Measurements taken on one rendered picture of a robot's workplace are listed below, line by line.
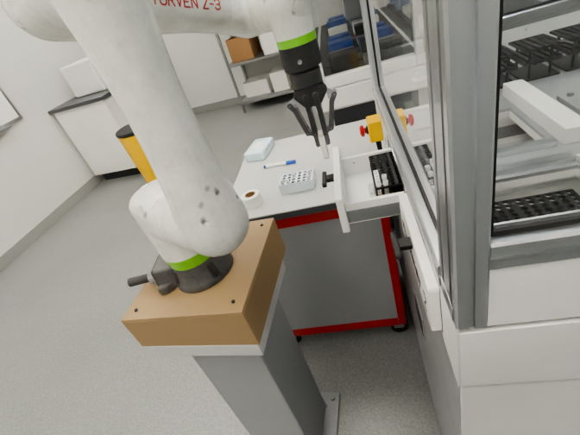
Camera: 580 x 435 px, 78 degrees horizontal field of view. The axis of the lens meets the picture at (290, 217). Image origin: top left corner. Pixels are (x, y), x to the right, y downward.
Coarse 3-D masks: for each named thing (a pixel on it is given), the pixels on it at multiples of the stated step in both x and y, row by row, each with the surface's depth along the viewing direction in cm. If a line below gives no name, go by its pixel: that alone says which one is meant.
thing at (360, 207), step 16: (352, 160) 108; (368, 160) 107; (352, 176) 110; (368, 176) 107; (352, 192) 103; (368, 192) 101; (400, 192) 86; (352, 208) 89; (368, 208) 89; (384, 208) 88
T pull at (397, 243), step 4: (392, 232) 73; (392, 236) 72; (396, 236) 72; (408, 236) 71; (392, 240) 71; (396, 240) 71; (400, 240) 71; (404, 240) 70; (408, 240) 70; (396, 244) 70; (400, 244) 70; (404, 244) 69; (408, 244) 69; (412, 244) 69; (396, 248) 69; (400, 248) 69; (404, 248) 69; (408, 248) 69; (412, 248) 69; (396, 252) 68; (400, 252) 68; (396, 256) 68; (400, 256) 68
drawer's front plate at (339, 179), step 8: (336, 152) 105; (336, 160) 102; (336, 168) 98; (336, 176) 94; (336, 184) 91; (344, 184) 105; (336, 192) 88; (344, 192) 98; (336, 200) 86; (344, 200) 93; (344, 208) 88; (344, 216) 88; (344, 224) 90; (344, 232) 92
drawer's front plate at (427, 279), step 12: (408, 204) 76; (408, 216) 73; (408, 228) 71; (420, 240) 67; (420, 252) 64; (420, 264) 62; (420, 276) 65; (432, 276) 59; (420, 288) 69; (432, 288) 58; (432, 300) 59; (432, 312) 60; (432, 324) 62
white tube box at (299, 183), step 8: (312, 168) 130; (288, 176) 131; (296, 176) 129; (304, 176) 127; (312, 176) 125; (280, 184) 128; (288, 184) 126; (296, 184) 125; (304, 184) 125; (312, 184) 124; (288, 192) 128
